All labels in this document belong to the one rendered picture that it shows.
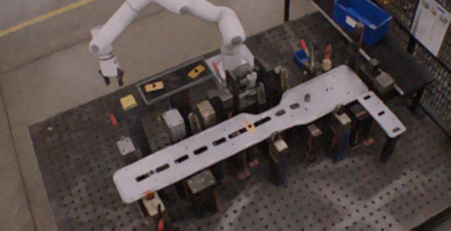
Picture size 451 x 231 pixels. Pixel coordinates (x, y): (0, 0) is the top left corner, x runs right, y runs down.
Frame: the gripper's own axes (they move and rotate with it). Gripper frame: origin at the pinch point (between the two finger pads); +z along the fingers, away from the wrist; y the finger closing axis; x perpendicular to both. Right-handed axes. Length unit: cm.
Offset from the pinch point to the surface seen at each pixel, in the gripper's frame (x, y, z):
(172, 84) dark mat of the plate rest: -4.4, -34.5, 0.4
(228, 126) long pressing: -8, -59, 24
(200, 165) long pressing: 16, -55, 32
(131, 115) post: 13.0, -18.3, 10.2
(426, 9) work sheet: -75, -147, -14
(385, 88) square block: -56, -128, 22
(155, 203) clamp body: 45, -48, 34
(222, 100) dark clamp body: -14, -56, 13
